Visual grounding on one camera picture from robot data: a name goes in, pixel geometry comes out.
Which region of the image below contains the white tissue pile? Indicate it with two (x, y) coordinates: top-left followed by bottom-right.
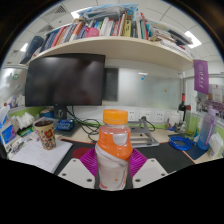
(14, 112), (36, 129)

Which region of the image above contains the wall shelf with books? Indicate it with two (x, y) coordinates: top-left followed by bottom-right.
(19, 3), (195, 73)

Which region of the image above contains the blue tissue box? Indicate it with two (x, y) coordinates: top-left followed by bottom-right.
(0, 105), (19, 148)

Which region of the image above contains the black computer monitor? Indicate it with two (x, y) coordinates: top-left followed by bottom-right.
(24, 53), (106, 121)

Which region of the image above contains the dark wine bottle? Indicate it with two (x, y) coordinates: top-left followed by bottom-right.
(177, 93), (188, 123)

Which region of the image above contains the patterned ceramic mug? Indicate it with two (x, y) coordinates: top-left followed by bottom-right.
(34, 119), (57, 151)

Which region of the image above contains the silver laptop stand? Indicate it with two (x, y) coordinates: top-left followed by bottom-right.
(128, 116), (160, 149)

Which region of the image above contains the blue round container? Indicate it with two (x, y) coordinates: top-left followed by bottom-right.
(39, 107), (56, 119)

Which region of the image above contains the orange drink bottle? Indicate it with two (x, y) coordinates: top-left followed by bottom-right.
(94, 108), (133, 192)

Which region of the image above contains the flat round red coaster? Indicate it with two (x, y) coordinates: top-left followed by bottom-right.
(72, 147), (91, 160)

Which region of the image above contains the coiled blue cable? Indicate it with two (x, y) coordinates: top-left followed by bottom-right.
(168, 134), (194, 152)

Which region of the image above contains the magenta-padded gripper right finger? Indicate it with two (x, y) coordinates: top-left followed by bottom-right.
(127, 148), (169, 190)

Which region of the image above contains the white wall socket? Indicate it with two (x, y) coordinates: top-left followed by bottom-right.
(153, 111), (166, 124)
(141, 110), (153, 123)
(128, 109), (139, 122)

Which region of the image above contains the white tissue packet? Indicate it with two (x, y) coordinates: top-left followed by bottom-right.
(208, 132), (224, 159)

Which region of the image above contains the purple hanging banner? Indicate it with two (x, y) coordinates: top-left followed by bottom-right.
(193, 59), (210, 95)

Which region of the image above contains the white plastic container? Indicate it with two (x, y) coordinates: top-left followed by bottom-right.
(167, 111), (181, 129)

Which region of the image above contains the small blue box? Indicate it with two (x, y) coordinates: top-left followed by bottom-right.
(54, 118), (75, 132)

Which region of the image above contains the white handwritten paper sheet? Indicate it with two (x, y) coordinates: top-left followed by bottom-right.
(11, 139), (74, 174)

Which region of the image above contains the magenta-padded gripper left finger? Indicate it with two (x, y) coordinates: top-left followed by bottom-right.
(57, 147), (100, 190)

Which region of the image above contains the purple translucent water bottle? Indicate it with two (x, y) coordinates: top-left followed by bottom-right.
(196, 106), (218, 152)

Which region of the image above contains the black desk mat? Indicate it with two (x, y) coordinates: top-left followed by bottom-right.
(54, 139), (196, 176)

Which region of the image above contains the group photo poster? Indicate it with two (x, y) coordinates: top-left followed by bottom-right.
(196, 83), (224, 118)

